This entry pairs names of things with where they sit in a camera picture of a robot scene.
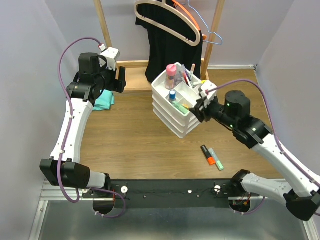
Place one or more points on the grey capped white marker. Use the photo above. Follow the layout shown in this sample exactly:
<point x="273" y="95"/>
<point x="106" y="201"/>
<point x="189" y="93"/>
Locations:
<point x="183" y="68"/>

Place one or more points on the black hanging garment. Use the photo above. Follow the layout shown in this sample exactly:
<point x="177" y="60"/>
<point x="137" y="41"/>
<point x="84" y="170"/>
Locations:
<point x="164" y="48"/>

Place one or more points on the red clear pen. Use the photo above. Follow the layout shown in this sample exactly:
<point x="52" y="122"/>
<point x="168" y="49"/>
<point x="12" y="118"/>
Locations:
<point x="185" y="78"/>

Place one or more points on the grey green highlighter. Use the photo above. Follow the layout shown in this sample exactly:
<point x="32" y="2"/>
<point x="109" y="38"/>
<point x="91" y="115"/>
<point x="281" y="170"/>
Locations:
<point x="217" y="160"/>

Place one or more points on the pink capped white marker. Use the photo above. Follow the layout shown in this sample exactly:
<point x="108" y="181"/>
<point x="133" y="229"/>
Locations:
<point x="190" y="84"/>

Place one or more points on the blue grey glue stick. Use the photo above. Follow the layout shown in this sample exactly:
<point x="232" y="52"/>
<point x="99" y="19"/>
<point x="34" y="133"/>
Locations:
<point x="172" y="96"/>

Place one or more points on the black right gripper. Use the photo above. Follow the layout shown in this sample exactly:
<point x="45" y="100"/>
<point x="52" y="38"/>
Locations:
<point x="199" y="114"/>

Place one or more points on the wooden clothes rack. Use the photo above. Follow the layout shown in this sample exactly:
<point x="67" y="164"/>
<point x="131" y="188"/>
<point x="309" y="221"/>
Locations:
<point x="136" y="80"/>

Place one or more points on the orange plastic hanger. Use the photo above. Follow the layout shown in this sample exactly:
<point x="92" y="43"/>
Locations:
<point x="180" y="5"/>

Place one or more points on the clear round clip jar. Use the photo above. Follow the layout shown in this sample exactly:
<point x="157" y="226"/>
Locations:
<point x="177" y="79"/>

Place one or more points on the white drawer organizer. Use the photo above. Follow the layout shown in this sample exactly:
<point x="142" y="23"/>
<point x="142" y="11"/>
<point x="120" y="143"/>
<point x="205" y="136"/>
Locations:
<point x="180" y="124"/>

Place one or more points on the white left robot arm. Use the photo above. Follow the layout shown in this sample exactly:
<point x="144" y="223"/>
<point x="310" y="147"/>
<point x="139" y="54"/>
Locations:
<point x="97" y="74"/>

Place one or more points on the blue wire hanger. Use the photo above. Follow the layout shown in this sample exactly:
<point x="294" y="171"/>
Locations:
<point x="221" y="41"/>

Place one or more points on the black orange highlighter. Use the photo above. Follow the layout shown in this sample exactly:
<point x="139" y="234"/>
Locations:
<point x="211" y="161"/>

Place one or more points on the small green highlighter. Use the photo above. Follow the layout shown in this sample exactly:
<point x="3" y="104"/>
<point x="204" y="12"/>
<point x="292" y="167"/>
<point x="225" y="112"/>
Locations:
<point x="180" y="107"/>

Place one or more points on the teal folded cloth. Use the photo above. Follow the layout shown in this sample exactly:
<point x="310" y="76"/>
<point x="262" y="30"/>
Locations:
<point x="105" y="101"/>

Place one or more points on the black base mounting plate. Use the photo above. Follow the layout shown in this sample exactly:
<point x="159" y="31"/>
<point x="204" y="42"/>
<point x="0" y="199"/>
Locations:
<point x="167" y="194"/>

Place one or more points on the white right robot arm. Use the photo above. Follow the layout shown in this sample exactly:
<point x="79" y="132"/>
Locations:
<point x="301" y="193"/>

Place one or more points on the peach capped white marker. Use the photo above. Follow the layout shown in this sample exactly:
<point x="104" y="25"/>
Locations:
<point x="192" y="71"/>

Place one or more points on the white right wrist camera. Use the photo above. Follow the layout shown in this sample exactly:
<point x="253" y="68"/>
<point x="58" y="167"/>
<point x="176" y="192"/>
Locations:
<point x="207" y="92"/>

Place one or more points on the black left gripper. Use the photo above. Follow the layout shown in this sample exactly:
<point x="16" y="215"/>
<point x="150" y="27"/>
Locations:
<point x="117" y="85"/>

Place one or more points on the pink capped clear bottle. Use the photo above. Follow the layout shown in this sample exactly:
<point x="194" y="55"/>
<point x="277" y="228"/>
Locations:
<point x="171" y="70"/>

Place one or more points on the beige wooden hanger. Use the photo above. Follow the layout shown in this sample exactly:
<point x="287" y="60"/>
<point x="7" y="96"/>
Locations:
<point x="163" y="5"/>

